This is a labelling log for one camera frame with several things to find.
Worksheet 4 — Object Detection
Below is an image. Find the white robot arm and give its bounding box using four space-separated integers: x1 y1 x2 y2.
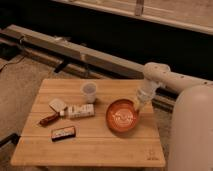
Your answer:
134 62 213 171

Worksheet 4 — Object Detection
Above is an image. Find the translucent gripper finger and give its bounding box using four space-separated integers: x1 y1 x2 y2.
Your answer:
134 99 146 111

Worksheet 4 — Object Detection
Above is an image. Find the orange ceramic bowl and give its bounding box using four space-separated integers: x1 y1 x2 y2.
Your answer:
106 99 139 133

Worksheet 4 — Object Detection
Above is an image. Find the red brown snack bar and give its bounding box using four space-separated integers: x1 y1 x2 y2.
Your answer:
39 113 60 127

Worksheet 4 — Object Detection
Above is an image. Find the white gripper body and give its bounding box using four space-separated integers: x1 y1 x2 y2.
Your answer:
136 79 158 104

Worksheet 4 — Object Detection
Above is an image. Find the white snack box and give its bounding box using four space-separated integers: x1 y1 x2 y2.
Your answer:
65 104 95 119

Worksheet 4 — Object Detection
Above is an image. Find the black bracket at table leg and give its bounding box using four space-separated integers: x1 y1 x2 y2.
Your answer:
0 133 20 147

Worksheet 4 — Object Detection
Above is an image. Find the black cable on floor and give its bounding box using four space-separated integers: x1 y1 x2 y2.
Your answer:
0 53 28 73

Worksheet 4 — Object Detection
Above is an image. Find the long grey metal beam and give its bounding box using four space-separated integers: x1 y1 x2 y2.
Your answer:
0 25 143 79

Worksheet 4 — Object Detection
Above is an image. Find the wooden table top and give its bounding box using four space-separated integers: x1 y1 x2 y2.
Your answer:
11 79 165 168

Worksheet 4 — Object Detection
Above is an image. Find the dark rectangular candy box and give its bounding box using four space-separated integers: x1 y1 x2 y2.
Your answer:
51 126 76 142

